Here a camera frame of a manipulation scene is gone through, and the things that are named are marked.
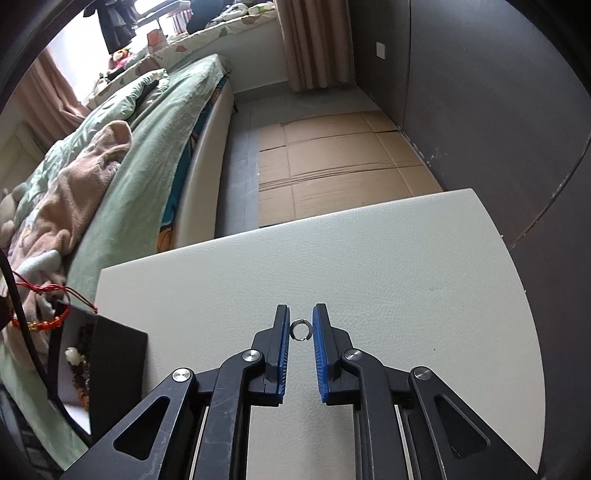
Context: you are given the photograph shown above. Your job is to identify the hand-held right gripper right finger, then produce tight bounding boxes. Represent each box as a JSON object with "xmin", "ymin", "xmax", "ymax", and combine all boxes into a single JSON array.
[{"xmin": 312, "ymin": 303, "xmax": 541, "ymax": 480}]

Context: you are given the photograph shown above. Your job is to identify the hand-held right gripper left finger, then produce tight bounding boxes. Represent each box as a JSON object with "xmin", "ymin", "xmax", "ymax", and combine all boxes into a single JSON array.
[{"xmin": 60, "ymin": 304, "xmax": 291, "ymax": 480}]

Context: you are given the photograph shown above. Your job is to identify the silver ring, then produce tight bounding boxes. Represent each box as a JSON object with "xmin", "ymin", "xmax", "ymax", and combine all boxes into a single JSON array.
[{"xmin": 289, "ymin": 318, "xmax": 314, "ymax": 343}]

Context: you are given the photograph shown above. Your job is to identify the black jewelry box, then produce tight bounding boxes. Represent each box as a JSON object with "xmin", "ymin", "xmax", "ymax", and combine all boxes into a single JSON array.
[{"xmin": 46, "ymin": 300, "xmax": 149, "ymax": 449}]

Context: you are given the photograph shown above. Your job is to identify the brown seed bead bracelet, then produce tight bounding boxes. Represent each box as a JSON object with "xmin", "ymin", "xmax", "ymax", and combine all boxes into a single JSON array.
[{"xmin": 65, "ymin": 323, "xmax": 96, "ymax": 409}]

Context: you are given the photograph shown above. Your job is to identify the red string bracelet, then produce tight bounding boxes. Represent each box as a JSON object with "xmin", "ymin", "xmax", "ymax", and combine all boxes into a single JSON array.
[{"xmin": 9, "ymin": 271, "xmax": 99, "ymax": 334}]

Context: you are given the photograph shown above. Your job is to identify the printed blue bedsheet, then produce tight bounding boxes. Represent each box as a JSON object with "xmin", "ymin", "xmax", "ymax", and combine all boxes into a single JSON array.
[{"xmin": 156, "ymin": 134, "xmax": 200, "ymax": 254}]

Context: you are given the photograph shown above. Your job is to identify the flattened cardboard sheet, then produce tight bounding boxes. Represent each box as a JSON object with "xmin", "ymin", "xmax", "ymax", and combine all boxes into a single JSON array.
[{"xmin": 257, "ymin": 110, "xmax": 445, "ymax": 228}]

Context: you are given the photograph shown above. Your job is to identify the bed with green blanket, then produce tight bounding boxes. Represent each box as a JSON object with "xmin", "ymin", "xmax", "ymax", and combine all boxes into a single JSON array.
[{"xmin": 0, "ymin": 53, "xmax": 227, "ymax": 457}]

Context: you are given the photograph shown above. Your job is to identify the pink fleece blanket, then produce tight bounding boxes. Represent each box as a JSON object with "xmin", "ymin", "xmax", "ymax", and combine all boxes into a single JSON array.
[{"xmin": 0, "ymin": 121, "xmax": 133, "ymax": 333}]

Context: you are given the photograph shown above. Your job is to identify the patterned green quilt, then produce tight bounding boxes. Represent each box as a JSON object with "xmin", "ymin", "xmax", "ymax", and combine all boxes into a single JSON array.
[{"xmin": 18, "ymin": 68, "xmax": 171, "ymax": 199}]

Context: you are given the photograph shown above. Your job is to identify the dark grey wardrobe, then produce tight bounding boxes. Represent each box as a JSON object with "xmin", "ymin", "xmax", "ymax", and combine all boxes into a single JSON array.
[{"xmin": 355, "ymin": 0, "xmax": 591, "ymax": 480}]

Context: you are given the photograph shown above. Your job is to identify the pink curtain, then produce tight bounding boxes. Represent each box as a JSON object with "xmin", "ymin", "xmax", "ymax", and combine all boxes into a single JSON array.
[
  {"xmin": 25, "ymin": 48, "xmax": 89, "ymax": 145},
  {"xmin": 274, "ymin": 0, "xmax": 357, "ymax": 93}
]

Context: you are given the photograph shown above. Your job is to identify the printed window seat cushion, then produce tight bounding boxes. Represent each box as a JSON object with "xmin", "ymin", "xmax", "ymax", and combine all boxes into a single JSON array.
[{"xmin": 88, "ymin": 7, "xmax": 279, "ymax": 108}]

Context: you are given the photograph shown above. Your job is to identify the plush toy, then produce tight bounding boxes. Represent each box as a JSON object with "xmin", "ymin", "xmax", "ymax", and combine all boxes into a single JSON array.
[{"xmin": 109, "ymin": 48, "xmax": 136, "ymax": 72}]

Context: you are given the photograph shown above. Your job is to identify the hanging dark clothes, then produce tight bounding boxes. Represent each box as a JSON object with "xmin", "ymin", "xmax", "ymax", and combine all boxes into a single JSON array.
[{"xmin": 95, "ymin": 0, "xmax": 140, "ymax": 54}]

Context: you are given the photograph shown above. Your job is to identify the white bed frame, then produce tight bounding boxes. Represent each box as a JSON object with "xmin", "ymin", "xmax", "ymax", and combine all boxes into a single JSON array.
[{"xmin": 173, "ymin": 76, "xmax": 237, "ymax": 252}]

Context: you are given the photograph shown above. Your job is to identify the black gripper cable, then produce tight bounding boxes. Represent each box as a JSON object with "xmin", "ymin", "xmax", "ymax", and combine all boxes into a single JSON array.
[{"xmin": 0, "ymin": 249, "xmax": 92, "ymax": 439}]

